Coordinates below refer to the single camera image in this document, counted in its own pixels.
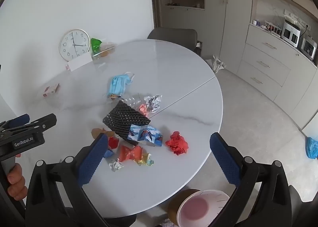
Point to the blue printed carton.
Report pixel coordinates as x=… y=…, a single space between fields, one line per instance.
x=145 y=135

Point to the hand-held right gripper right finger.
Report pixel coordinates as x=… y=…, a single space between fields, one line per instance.
x=224 y=161

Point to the white tote bag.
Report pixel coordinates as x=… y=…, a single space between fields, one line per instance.
x=218 y=64

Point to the person's left hand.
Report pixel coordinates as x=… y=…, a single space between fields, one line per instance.
x=15 y=179

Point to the round white wall clock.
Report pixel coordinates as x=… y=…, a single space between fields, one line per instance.
x=74 y=45

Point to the beige drawer cabinet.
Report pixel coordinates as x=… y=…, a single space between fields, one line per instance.
x=268 y=68

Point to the black mesh foam pad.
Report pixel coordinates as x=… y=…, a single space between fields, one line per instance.
x=121 y=120

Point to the brown round stool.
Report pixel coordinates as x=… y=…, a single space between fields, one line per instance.
x=174 y=207

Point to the crumpled brown paper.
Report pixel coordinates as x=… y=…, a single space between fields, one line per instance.
x=98 y=132

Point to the colourful crumpled wrapper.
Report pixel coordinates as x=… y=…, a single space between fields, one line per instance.
x=145 y=160

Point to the blue face mask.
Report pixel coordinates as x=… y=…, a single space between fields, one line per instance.
x=118 y=84

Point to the blue plastic bag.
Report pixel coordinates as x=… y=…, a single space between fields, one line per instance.
x=311 y=148

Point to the small blue wrapper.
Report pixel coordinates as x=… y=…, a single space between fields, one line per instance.
x=109 y=154

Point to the tall beige cupboard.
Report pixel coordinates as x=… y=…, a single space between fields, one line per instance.
x=223 y=18

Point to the orange wrapper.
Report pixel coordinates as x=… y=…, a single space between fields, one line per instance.
x=129 y=153

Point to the white plastic bin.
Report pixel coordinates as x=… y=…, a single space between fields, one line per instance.
x=201 y=207

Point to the red paper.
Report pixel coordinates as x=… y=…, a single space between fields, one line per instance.
x=177 y=143

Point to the small printed snack wrapper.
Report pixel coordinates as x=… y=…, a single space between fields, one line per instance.
x=113 y=97

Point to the crumpled white printed paper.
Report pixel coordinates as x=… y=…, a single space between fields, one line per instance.
x=153 y=102

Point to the clear plastic snack bag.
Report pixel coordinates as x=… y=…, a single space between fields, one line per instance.
x=107 y=51

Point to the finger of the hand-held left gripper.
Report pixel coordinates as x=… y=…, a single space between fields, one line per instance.
x=47 y=120
x=21 y=119

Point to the green snack packet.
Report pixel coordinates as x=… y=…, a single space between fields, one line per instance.
x=95 y=44

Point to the small crumpled white paper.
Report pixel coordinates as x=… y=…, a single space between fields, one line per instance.
x=116 y=166

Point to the white countertop oven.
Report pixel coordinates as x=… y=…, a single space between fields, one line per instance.
x=290 y=33

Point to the small pink box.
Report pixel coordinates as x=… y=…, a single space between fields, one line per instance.
x=51 y=90

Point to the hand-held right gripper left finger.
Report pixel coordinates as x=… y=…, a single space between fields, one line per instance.
x=93 y=160

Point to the white paper card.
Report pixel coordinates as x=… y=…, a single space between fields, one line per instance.
x=79 y=62

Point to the small red wrapper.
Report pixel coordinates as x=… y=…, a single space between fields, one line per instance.
x=113 y=142

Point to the grey chair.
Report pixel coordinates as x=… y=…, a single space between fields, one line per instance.
x=174 y=37

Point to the silver countertop appliance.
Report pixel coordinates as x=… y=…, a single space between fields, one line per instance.
x=308 y=48

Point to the crumpled pink paper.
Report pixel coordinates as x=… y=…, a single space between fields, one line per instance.
x=144 y=110

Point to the clear plastic bottle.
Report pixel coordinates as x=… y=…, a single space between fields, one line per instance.
x=131 y=100

